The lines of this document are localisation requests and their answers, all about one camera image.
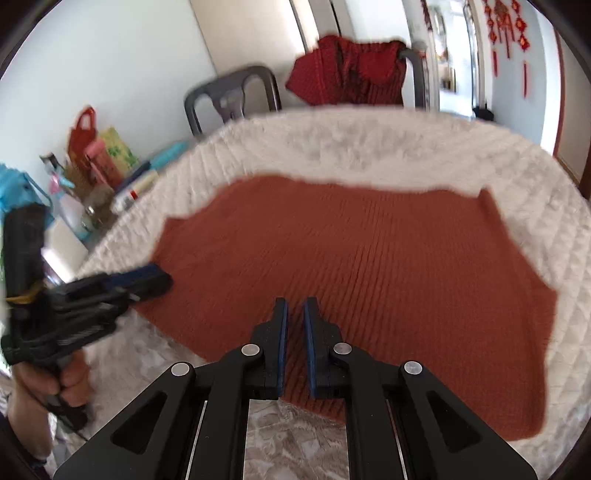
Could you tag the green patterned bag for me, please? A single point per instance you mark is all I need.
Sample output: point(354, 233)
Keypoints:
point(119, 150)

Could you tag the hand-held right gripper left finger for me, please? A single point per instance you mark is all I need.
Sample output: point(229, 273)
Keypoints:
point(282, 350)

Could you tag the person's left forearm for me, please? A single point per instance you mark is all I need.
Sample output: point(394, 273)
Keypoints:
point(30, 436)

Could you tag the red plaid clothes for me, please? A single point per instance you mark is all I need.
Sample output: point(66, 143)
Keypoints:
point(351, 69)

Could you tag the plain white box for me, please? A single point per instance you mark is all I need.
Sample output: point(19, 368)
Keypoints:
point(64, 244)

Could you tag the person's left hand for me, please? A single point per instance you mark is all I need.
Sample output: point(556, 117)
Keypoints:
point(71, 381)

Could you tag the dark grey plastic chair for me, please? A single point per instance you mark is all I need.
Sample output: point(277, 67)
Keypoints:
point(231, 97)
point(415, 74)

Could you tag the white tube with red band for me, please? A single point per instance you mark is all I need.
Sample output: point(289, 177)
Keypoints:
point(136, 189)

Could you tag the red hanging knot ornament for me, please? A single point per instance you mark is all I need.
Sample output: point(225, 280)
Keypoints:
point(523, 41)
point(504, 23)
point(494, 50)

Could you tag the dark blue box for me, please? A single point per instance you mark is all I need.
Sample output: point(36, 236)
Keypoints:
point(134, 175)

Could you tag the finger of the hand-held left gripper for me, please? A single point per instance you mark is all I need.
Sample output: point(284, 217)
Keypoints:
point(150, 294)
point(143, 277)

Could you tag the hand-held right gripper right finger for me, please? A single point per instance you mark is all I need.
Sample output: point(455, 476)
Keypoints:
point(310, 355)

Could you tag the glass jar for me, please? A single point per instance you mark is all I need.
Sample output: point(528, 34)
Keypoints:
point(98, 207)

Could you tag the rust knit sweater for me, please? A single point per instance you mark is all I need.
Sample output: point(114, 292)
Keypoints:
point(360, 286)

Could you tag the red gift bag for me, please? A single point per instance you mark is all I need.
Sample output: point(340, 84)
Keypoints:
point(81, 138)

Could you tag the light blue bag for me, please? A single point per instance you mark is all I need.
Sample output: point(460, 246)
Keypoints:
point(16, 189)

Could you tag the light blue case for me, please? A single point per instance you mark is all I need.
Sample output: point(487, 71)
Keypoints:
point(168, 154)

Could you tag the white quilted blanket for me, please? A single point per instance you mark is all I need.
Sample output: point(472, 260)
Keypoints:
point(351, 143)

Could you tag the white plastic bottle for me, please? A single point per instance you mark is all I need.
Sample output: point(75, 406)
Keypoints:
point(71, 214)

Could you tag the pink packet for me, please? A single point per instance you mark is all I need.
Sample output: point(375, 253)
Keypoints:
point(104, 164)

